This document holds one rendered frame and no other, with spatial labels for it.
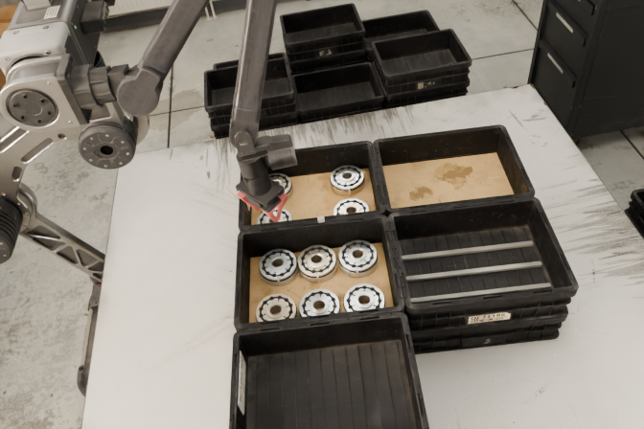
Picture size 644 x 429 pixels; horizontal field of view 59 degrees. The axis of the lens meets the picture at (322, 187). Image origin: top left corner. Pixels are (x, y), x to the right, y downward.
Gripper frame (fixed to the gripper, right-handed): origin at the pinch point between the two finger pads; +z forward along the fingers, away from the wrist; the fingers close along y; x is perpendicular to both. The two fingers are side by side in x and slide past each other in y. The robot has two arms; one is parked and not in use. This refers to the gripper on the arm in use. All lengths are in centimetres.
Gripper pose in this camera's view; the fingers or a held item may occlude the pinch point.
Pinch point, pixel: (267, 213)
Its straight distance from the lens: 138.2
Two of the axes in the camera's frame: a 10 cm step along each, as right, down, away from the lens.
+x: -6.4, 6.1, -4.6
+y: -7.5, -4.0, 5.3
